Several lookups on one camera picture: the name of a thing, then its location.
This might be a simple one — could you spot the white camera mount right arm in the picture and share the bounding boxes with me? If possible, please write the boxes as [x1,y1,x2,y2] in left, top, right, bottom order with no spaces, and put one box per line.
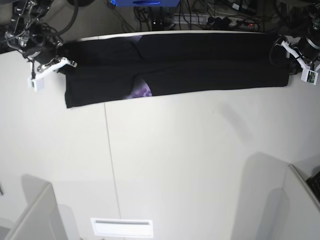
[27,57,77,92]

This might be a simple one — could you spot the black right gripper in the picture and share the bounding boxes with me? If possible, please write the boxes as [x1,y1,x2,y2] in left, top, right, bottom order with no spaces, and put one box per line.
[23,41,62,65]

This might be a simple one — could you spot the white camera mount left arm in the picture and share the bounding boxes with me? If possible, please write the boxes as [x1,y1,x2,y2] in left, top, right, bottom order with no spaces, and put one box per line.
[280,40,320,85]

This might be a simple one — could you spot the black T-shirt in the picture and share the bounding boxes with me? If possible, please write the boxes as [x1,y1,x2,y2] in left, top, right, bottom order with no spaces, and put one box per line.
[61,33,293,108]

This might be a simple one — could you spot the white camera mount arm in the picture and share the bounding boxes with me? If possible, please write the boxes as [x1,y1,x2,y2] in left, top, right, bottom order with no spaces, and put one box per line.
[280,40,320,85]
[27,57,77,92]

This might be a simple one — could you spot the white partition panel left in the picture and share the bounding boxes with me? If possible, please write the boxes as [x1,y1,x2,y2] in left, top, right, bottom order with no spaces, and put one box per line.
[0,181,68,240]

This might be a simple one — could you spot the white partition panel right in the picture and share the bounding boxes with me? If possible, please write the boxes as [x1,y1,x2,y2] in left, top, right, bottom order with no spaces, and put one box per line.
[264,163,320,240]

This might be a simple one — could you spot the black keyboard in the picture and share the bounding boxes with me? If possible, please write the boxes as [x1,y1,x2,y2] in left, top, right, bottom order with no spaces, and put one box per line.
[306,173,320,200]

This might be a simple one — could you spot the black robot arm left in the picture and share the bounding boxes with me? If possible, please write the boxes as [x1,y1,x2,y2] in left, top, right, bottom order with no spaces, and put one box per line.
[269,0,320,84]

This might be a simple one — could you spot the white partition panel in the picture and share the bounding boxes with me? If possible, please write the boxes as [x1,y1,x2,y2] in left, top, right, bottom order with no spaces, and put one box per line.
[0,181,68,240]
[264,163,320,240]

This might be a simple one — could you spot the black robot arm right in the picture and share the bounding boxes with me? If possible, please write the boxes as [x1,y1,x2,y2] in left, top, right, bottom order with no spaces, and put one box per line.
[0,0,80,66]

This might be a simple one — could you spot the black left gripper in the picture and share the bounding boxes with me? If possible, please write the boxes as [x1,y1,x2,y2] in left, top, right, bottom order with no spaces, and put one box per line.
[288,37,320,76]

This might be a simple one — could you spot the blue box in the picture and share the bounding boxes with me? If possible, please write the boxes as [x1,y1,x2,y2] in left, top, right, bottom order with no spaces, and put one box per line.
[111,0,180,7]

